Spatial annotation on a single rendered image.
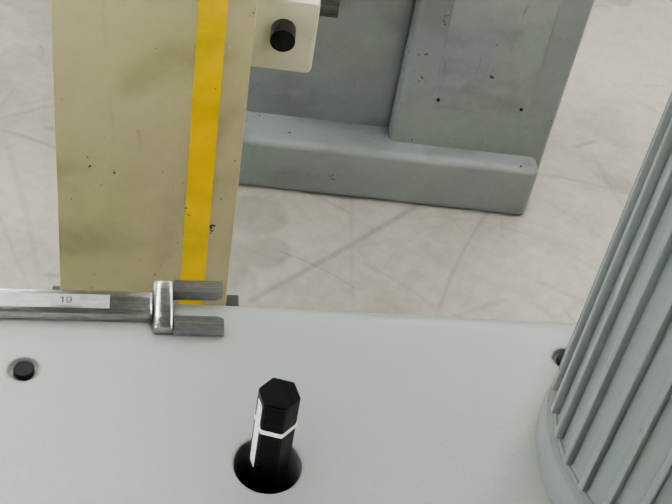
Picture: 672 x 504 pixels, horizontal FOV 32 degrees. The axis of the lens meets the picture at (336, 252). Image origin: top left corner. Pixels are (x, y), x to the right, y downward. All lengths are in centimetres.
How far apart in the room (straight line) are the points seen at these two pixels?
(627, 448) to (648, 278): 9
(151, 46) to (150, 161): 31
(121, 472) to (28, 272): 280
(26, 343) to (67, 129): 200
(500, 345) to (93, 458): 25
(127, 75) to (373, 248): 127
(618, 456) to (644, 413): 4
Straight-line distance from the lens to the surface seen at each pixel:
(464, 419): 67
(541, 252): 373
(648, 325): 54
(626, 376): 57
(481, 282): 356
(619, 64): 474
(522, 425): 68
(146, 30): 250
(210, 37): 249
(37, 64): 421
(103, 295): 70
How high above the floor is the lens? 240
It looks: 43 degrees down
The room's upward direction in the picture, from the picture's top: 11 degrees clockwise
